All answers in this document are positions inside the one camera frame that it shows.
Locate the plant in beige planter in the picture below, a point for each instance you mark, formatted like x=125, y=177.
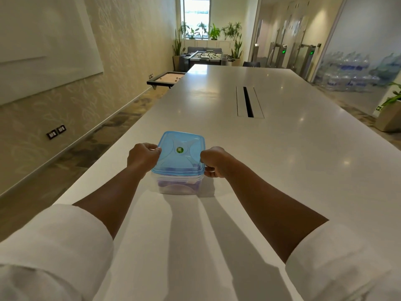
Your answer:
x=390, y=117

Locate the person's left forearm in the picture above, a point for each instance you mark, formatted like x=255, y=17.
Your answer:
x=116, y=197

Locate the person's right thumb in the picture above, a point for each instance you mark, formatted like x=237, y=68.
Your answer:
x=206, y=156

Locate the person's left fingers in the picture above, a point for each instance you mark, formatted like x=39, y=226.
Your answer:
x=154, y=151

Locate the person's left hand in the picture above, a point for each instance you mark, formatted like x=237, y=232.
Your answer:
x=141, y=159

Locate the tall snake plant in pot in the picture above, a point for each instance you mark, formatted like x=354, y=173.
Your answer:
x=178, y=51
x=237, y=51

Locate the white wall board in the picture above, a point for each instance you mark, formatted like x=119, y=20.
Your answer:
x=40, y=40

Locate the foosball table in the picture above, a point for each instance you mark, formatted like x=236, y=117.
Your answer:
x=205, y=57

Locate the stack of water bottles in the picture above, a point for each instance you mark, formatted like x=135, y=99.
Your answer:
x=351, y=72

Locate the white shirt sleeve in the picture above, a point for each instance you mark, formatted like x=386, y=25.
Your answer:
x=341, y=266
x=53, y=253

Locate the grey sofa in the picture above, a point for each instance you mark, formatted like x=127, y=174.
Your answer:
x=203, y=49

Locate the dark chair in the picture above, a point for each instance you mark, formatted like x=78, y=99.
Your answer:
x=251, y=64

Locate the window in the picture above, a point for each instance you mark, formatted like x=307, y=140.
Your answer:
x=195, y=15

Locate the metal turnstile gate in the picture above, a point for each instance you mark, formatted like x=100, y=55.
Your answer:
x=277, y=54
x=305, y=61

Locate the person's right hand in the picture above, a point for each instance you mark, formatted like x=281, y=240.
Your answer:
x=221, y=162

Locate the clear plastic food container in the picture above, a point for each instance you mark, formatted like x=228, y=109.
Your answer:
x=177, y=184

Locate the low black game board table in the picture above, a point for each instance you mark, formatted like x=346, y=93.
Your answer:
x=167, y=78

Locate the blue plastic container lid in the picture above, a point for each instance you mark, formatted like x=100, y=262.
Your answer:
x=180, y=153

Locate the green leafy potted plant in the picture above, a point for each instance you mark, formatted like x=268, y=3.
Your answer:
x=199, y=31
x=214, y=32
x=232, y=30
x=183, y=29

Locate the person's right forearm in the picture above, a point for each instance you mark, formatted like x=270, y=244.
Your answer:
x=269, y=210

